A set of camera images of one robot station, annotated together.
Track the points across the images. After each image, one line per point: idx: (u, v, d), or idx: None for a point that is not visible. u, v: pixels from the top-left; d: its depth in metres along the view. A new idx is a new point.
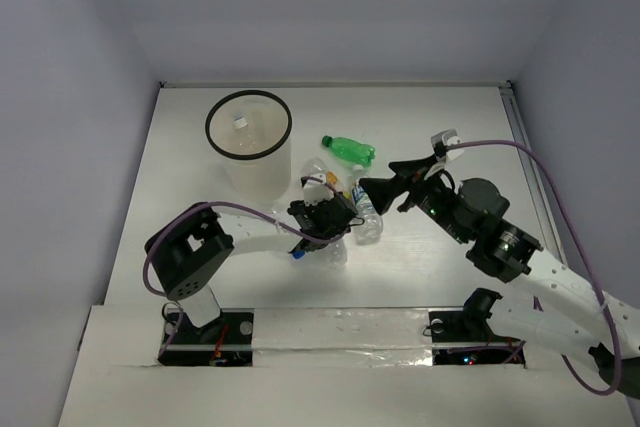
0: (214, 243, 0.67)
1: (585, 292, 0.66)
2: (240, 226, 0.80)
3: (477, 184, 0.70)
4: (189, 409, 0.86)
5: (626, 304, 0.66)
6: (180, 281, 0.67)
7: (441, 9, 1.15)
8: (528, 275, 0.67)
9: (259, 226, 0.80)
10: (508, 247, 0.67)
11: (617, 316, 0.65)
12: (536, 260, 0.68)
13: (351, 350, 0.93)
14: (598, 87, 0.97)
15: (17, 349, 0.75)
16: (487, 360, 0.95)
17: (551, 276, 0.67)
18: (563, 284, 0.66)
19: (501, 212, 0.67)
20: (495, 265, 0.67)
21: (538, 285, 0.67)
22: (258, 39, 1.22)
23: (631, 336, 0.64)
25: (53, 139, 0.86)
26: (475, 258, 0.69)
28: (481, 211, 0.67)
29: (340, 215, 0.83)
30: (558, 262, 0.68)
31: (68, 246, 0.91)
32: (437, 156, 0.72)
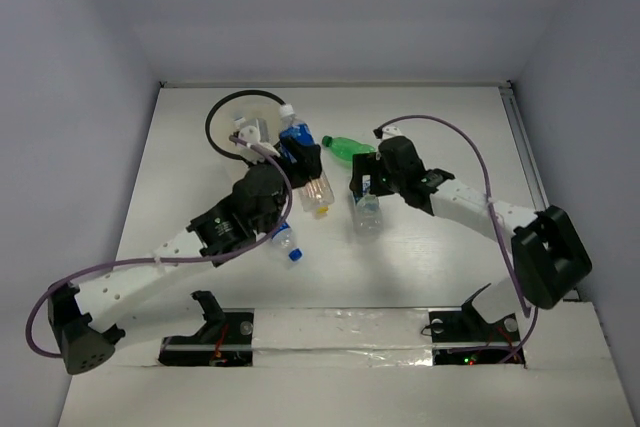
0: (68, 331, 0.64)
1: (478, 199, 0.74)
2: (104, 294, 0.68)
3: (392, 137, 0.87)
4: (189, 409, 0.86)
5: (514, 205, 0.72)
6: (72, 366, 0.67)
7: (441, 9, 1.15)
8: (435, 195, 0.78)
9: (129, 282, 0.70)
10: (427, 180, 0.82)
11: (501, 211, 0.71)
12: (446, 186, 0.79)
13: (351, 350, 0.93)
14: (598, 86, 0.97)
15: (18, 349, 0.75)
16: (489, 360, 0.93)
17: (455, 192, 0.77)
18: (461, 195, 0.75)
19: (407, 149, 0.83)
20: (417, 196, 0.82)
21: (442, 199, 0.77)
22: (258, 39, 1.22)
23: (508, 222, 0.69)
25: (54, 140, 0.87)
26: (406, 194, 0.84)
28: (388, 149, 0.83)
29: (256, 202, 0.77)
30: (463, 184, 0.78)
31: (69, 247, 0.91)
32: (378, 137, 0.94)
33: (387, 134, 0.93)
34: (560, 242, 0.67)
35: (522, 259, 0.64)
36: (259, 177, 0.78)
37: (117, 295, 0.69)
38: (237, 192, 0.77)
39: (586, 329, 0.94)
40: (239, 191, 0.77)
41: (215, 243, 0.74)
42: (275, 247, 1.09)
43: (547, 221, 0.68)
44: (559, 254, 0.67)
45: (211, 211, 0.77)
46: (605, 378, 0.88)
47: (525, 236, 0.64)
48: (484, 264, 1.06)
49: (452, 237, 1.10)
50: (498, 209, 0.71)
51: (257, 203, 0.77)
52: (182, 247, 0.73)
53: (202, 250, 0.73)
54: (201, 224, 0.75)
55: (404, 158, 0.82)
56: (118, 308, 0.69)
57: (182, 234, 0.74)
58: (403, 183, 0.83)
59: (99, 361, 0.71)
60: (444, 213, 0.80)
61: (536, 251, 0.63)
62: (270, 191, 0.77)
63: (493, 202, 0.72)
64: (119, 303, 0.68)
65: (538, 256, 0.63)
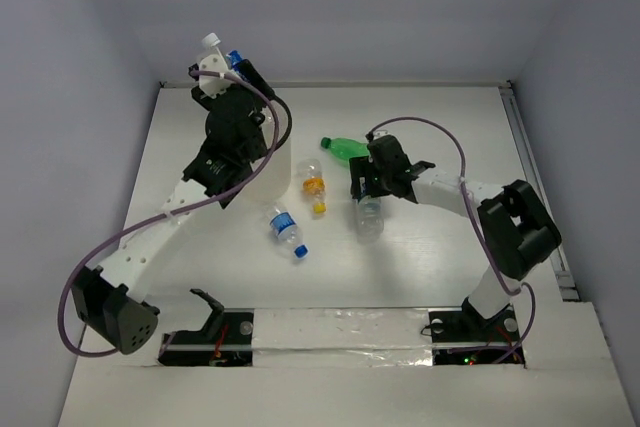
0: (109, 305, 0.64)
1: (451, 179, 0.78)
2: (129, 261, 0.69)
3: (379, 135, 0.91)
4: (190, 408, 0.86)
5: (484, 181, 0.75)
6: (121, 344, 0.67)
7: (441, 9, 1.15)
8: (417, 182, 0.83)
9: (150, 243, 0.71)
10: (411, 170, 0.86)
11: (472, 187, 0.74)
12: (426, 172, 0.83)
13: (351, 350, 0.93)
14: (597, 86, 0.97)
15: (18, 349, 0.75)
16: (489, 357, 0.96)
17: (433, 177, 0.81)
18: (438, 179, 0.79)
19: (391, 143, 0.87)
20: (402, 186, 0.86)
21: (422, 186, 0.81)
22: (257, 39, 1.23)
23: (477, 197, 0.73)
25: (54, 139, 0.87)
26: (392, 185, 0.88)
28: (374, 144, 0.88)
29: (235, 131, 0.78)
30: (441, 170, 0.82)
31: (68, 246, 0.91)
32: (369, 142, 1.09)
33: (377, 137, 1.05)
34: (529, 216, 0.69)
35: (490, 229, 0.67)
36: (226, 110, 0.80)
37: (143, 259, 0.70)
38: (214, 127, 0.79)
39: (586, 329, 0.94)
40: (217, 129, 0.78)
41: (215, 182, 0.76)
42: (275, 246, 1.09)
43: (515, 195, 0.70)
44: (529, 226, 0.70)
45: (199, 158, 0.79)
46: (605, 378, 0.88)
47: (489, 206, 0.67)
48: (485, 264, 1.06)
49: (452, 236, 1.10)
50: (469, 187, 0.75)
51: (238, 132, 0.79)
52: (187, 196, 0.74)
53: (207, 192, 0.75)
54: (195, 170, 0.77)
55: (388, 151, 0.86)
56: (147, 271, 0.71)
57: (181, 185, 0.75)
58: (389, 175, 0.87)
59: (146, 332, 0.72)
60: (427, 201, 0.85)
61: (500, 225, 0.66)
62: (243, 115, 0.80)
63: (464, 182, 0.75)
64: (148, 265, 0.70)
65: (505, 224, 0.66)
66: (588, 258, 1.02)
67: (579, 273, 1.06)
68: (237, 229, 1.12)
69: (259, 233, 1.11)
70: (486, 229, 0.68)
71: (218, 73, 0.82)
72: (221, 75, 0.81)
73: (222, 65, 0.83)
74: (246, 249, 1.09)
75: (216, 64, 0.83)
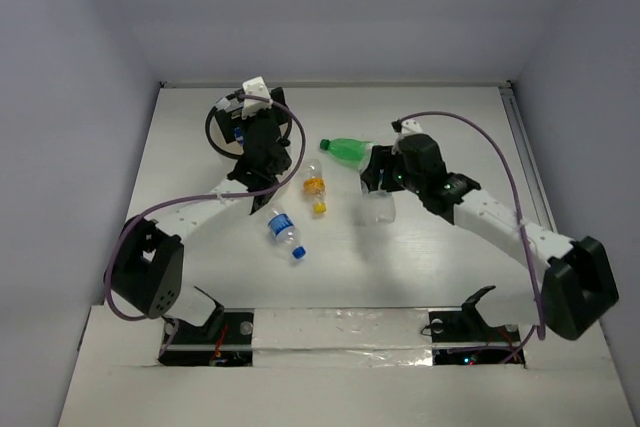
0: (163, 249, 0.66)
1: (508, 217, 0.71)
2: (182, 220, 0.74)
3: (410, 136, 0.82)
4: (190, 408, 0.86)
5: (547, 229, 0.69)
6: (154, 297, 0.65)
7: (441, 8, 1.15)
8: (460, 206, 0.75)
9: (202, 210, 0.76)
10: (452, 188, 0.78)
11: (534, 236, 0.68)
12: (471, 196, 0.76)
13: (351, 350, 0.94)
14: (598, 86, 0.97)
15: (18, 349, 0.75)
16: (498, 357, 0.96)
17: (481, 206, 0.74)
18: (489, 211, 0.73)
19: (432, 151, 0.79)
20: (438, 203, 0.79)
21: (468, 214, 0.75)
22: (257, 40, 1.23)
23: (542, 249, 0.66)
25: (55, 139, 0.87)
26: (424, 198, 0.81)
28: (411, 150, 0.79)
29: (266, 151, 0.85)
30: (491, 197, 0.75)
31: (69, 245, 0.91)
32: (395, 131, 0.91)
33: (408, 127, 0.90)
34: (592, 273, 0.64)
35: (553, 292, 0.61)
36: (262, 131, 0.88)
37: (194, 222, 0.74)
38: (250, 145, 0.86)
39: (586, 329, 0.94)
40: (251, 148, 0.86)
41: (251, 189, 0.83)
42: (276, 247, 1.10)
43: (581, 252, 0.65)
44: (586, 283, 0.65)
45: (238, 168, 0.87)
46: (605, 378, 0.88)
47: (558, 268, 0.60)
48: (484, 263, 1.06)
49: (452, 236, 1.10)
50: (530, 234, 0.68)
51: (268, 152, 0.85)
52: (232, 188, 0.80)
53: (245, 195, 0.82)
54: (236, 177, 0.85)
55: (427, 162, 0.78)
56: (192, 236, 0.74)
57: (227, 180, 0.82)
58: (425, 188, 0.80)
59: (169, 303, 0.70)
60: (466, 224, 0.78)
61: (568, 290, 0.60)
62: (273, 138, 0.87)
63: (524, 227, 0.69)
64: (198, 227, 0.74)
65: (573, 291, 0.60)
66: None
67: None
68: (237, 229, 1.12)
69: (260, 233, 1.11)
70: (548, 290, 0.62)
71: (267, 100, 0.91)
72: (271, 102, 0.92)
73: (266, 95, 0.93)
74: (247, 249, 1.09)
75: (260, 93, 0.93)
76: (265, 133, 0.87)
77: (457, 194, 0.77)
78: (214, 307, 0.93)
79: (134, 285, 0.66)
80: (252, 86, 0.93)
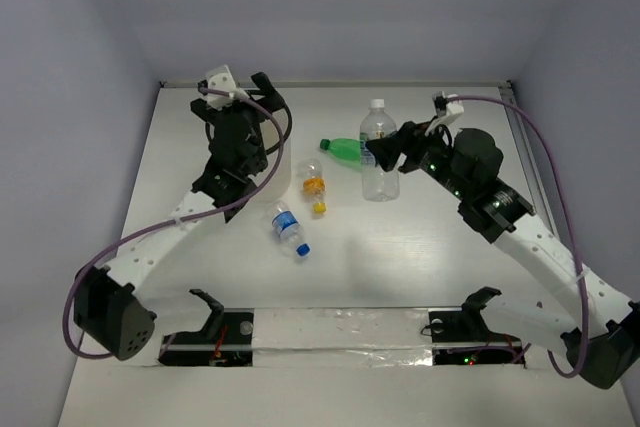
0: (115, 300, 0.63)
1: (566, 262, 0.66)
2: (137, 262, 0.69)
3: (471, 135, 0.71)
4: (189, 409, 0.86)
5: (605, 283, 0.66)
6: (121, 348, 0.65)
7: (441, 8, 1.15)
8: (511, 233, 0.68)
9: (158, 246, 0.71)
10: (499, 205, 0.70)
11: (592, 290, 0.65)
12: (523, 223, 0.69)
13: (351, 350, 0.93)
14: (597, 86, 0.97)
15: (18, 348, 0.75)
16: (506, 359, 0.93)
17: (535, 239, 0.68)
18: (544, 249, 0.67)
19: (494, 164, 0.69)
20: (481, 218, 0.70)
21: (520, 245, 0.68)
22: (257, 40, 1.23)
23: (600, 309, 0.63)
25: (54, 138, 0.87)
26: (464, 209, 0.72)
28: (473, 158, 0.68)
29: (235, 153, 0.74)
30: (545, 229, 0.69)
31: (68, 246, 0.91)
32: (437, 109, 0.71)
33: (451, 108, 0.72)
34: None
35: (596, 354, 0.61)
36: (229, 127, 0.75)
37: (150, 260, 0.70)
38: (217, 147, 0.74)
39: None
40: (215, 149, 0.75)
41: (221, 198, 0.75)
42: (276, 246, 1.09)
43: None
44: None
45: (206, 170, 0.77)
46: None
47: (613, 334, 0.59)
48: (484, 264, 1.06)
49: (452, 236, 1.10)
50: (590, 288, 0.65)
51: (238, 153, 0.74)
52: (195, 207, 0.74)
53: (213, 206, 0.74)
54: (203, 184, 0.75)
55: (483, 176, 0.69)
56: (151, 276, 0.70)
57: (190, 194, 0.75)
58: (471, 198, 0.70)
59: (141, 342, 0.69)
60: (507, 249, 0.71)
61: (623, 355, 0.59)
62: (241, 135, 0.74)
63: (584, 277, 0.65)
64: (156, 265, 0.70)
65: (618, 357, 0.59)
66: (588, 257, 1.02)
67: None
68: (237, 229, 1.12)
69: (259, 233, 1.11)
70: (593, 352, 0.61)
71: (228, 94, 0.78)
72: (232, 95, 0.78)
73: (232, 85, 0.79)
74: (247, 248, 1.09)
75: (224, 84, 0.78)
76: (232, 130, 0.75)
77: (507, 213, 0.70)
78: (207, 311, 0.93)
79: (95, 332, 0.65)
80: (215, 75, 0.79)
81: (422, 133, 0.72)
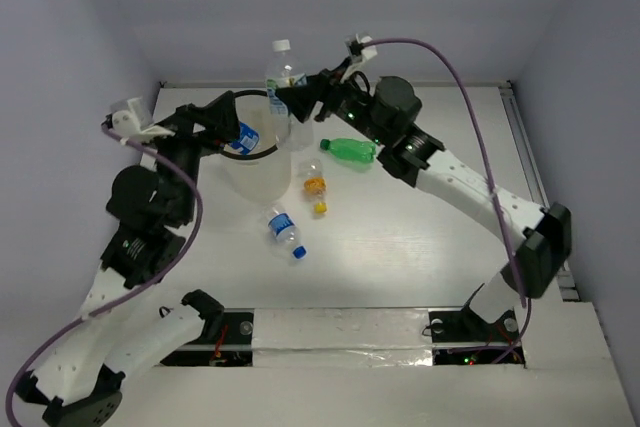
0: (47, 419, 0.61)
1: (479, 185, 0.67)
2: (59, 373, 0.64)
3: (392, 82, 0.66)
4: (189, 409, 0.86)
5: (518, 197, 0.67)
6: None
7: (441, 8, 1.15)
8: (426, 172, 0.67)
9: (79, 348, 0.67)
10: (412, 149, 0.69)
11: (507, 205, 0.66)
12: (437, 159, 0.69)
13: (351, 350, 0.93)
14: (598, 86, 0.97)
15: (17, 349, 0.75)
16: (506, 360, 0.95)
17: (449, 172, 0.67)
18: (459, 179, 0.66)
19: (415, 111, 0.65)
20: (399, 165, 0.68)
21: (436, 179, 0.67)
22: (257, 40, 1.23)
23: (516, 220, 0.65)
25: (55, 138, 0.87)
26: (384, 157, 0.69)
28: (395, 108, 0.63)
29: (141, 217, 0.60)
30: (457, 160, 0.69)
31: (67, 246, 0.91)
32: (352, 54, 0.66)
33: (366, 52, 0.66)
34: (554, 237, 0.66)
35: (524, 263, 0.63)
36: (129, 186, 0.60)
37: (73, 367, 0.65)
38: (116, 215, 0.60)
39: (586, 328, 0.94)
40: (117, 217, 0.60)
41: (135, 272, 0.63)
42: (275, 246, 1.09)
43: (551, 220, 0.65)
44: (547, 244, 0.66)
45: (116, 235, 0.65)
46: (605, 378, 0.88)
47: (532, 240, 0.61)
48: (484, 264, 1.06)
49: (452, 237, 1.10)
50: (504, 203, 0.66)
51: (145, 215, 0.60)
52: (108, 292, 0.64)
53: (126, 284, 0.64)
54: (112, 255, 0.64)
55: (404, 124, 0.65)
56: (80, 376, 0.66)
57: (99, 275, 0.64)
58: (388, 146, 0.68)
59: (109, 406, 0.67)
60: (428, 188, 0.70)
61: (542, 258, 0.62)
62: (142, 193, 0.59)
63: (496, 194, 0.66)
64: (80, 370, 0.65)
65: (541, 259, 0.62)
66: (588, 257, 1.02)
67: (578, 273, 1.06)
68: (236, 229, 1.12)
69: (259, 233, 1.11)
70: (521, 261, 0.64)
71: (120, 140, 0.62)
72: (122, 143, 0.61)
73: (135, 128, 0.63)
74: (247, 248, 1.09)
75: (128, 124, 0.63)
76: (131, 190, 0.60)
77: (419, 156, 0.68)
78: (199, 322, 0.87)
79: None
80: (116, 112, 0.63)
81: (337, 79, 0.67)
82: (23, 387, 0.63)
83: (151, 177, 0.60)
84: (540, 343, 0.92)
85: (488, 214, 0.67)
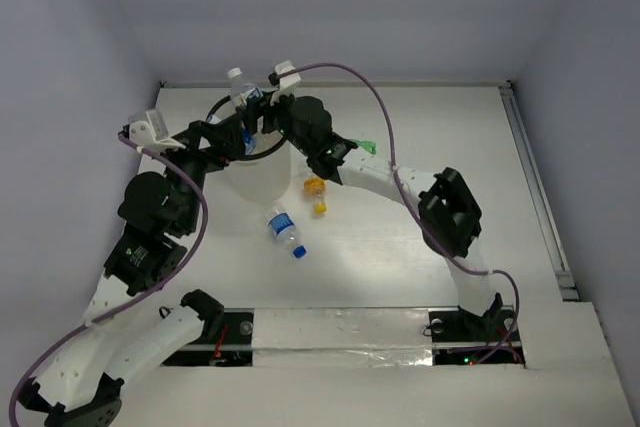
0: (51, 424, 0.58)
1: (382, 166, 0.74)
2: (64, 377, 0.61)
3: (303, 102, 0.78)
4: (189, 409, 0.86)
5: (415, 170, 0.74)
6: None
7: (442, 8, 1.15)
8: (341, 166, 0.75)
9: (84, 353, 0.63)
10: (333, 153, 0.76)
11: (405, 177, 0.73)
12: (350, 154, 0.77)
13: (351, 350, 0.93)
14: (598, 86, 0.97)
15: (18, 349, 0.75)
16: (506, 359, 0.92)
17: (360, 162, 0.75)
18: (367, 166, 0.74)
19: (326, 121, 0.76)
20: (323, 168, 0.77)
21: (349, 171, 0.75)
22: (257, 40, 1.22)
23: (413, 187, 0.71)
25: (54, 138, 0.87)
26: (311, 164, 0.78)
28: (305, 121, 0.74)
29: (153, 219, 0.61)
30: (367, 152, 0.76)
31: (67, 247, 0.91)
32: (273, 84, 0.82)
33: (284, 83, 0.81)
34: (456, 196, 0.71)
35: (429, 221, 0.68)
36: (144, 190, 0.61)
37: (77, 371, 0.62)
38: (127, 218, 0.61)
39: (586, 328, 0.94)
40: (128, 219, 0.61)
41: (138, 279, 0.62)
42: (275, 247, 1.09)
43: (445, 182, 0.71)
44: (456, 207, 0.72)
45: (119, 241, 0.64)
46: (604, 378, 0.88)
47: (427, 201, 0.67)
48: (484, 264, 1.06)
49: None
50: (401, 175, 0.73)
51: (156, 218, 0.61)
52: (111, 298, 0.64)
53: (128, 291, 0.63)
54: (116, 262, 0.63)
55: (320, 134, 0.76)
56: (83, 383, 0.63)
57: (103, 284, 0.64)
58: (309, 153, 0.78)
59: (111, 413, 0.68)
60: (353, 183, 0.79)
61: (440, 213, 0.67)
62: (156, 196, 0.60)
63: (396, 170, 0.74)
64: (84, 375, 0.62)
65: (440, 216, 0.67)
66: (589, 257, 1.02)
67: (578, 273, 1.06)
68: (236, 229, 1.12)
69: (259, 233, 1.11)
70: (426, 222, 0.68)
71: (136, 147, 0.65)
72: (140, 150, 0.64)
73: (152, 138, 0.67)
74: (247, 249, 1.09)
75: (145, 134, 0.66)
76: (145, 192, 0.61)
77: (339, 157, 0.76)
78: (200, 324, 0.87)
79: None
80: (134, 122, 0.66)
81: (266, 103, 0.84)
82: (25, 395, 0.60)
83: (165, 185, 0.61)
84: (540, 344, 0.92)
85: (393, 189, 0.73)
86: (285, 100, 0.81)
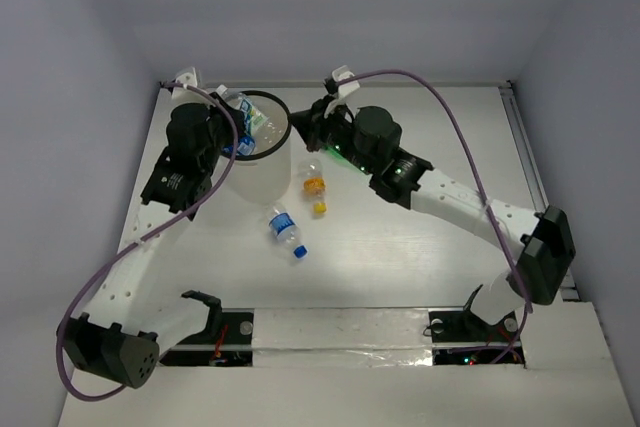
0: (105, 347, 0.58)
1: (471, 199, 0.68)
2: (115, 298, 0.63)
3: (369, 113, 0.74)
4: (189, 408, 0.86)
5: (511, 205, 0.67)
6: (133, 375, 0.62)
7: (442, 8, 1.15)
8: (417, 192, 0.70)
9: (133, 275, 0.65)
10: (402, 172, 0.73)
11: (501, 215, 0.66)
12: (427, 179, 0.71)
13: (351, 350, 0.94)
14: (597, 86, 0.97)
15: (18, 348, 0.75)
16: (506, 360, 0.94)
17: (440, 189, 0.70)
18: (451, 194, 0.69)
19: (396, 137, 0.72)
20: (390, 190, 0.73)
21: (428, 198, 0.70)
22: (256, 40, 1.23)
23: (511, 229, 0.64)
25: (55, 137, 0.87)
26: (374, 184, 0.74)
28: (376, 137, 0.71)
29: (195, 133, 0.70)
30: (447, 177, 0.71)
31: (68, 246, 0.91)
32: (331, 92, 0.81)
33: (343, 90, 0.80)
34: (558, 240, 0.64)
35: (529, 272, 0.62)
36: (184, 114, 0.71)
37: (128, 292, 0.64)
38: (170, 136, 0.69)
39: (585, 328, 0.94)
40: (171, 136, 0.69)
41: (177, 198, 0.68)
42: (275, 247, 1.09)
43: (549, 225, 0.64)
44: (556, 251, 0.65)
45: (154, 175, 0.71)
46: (605, 378, 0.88)
47: (532, 247, 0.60)
48: (485, 264, 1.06)
49: (452, 236, 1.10)
50: (497, 212, 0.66)
51: (197, 137, 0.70)
52: (154, 219, 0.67)
53: (171, 209, 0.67)
54: (154, 188, 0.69)
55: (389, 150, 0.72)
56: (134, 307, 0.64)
57: (143, 211, 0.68)
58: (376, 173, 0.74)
59: (151, 361, 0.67)
60: (422, 208, 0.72)
61: (545, 263, 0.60)
62: (198, 116, 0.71)
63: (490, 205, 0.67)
64: (134, 297, 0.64)
65: (545, 264, 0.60)
66: (589, 257, 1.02)
67: (578, 273, 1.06)
68: (237, 229, 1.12)
69: (259, 233, 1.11)
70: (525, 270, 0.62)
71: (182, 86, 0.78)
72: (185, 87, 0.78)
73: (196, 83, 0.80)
74: (247, 248, 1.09)
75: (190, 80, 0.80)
76: (188, 115, 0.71)
77: (410, 178, 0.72)
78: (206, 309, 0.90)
79: (103, 374, 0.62)
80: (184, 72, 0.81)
81: (319, 117, 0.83)
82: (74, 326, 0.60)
83: (203, 111, 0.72)
84: (540, 343, 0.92)
85: (485, 227, 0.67)
86: (340, 112, 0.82)
